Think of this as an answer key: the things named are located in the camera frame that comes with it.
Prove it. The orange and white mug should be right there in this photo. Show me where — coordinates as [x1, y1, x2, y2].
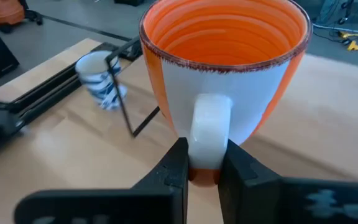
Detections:
[139, 0, 314, 188]

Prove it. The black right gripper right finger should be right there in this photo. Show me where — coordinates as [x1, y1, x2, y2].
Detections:
[217, 138, 358, 224]

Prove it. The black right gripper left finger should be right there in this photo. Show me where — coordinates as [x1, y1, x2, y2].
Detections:
[13, 136, 190, 224]

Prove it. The orange vacuum cleaner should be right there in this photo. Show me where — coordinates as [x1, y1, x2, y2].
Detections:
[0, 0, 44, 34]

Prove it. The black metal rack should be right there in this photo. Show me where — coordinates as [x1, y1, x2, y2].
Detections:
[10, 41, 144, 126]

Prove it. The white mug blue leaf pattern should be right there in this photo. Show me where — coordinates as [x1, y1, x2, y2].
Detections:
[74, 50, 129, 111]

